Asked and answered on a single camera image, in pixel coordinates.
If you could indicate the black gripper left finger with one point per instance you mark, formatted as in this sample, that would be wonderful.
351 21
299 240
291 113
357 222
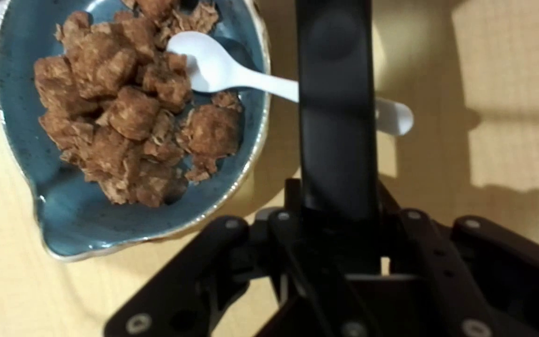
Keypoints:
192 293

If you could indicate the white plastic spoon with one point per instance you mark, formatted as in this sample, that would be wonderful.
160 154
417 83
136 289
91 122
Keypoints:
211 70

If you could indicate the blue bowl with food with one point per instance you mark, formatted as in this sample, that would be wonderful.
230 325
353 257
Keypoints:
110 130

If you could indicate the black pot with handle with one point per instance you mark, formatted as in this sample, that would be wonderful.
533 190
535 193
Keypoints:
338 107

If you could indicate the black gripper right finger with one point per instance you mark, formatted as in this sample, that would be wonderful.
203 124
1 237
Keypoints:
482 278

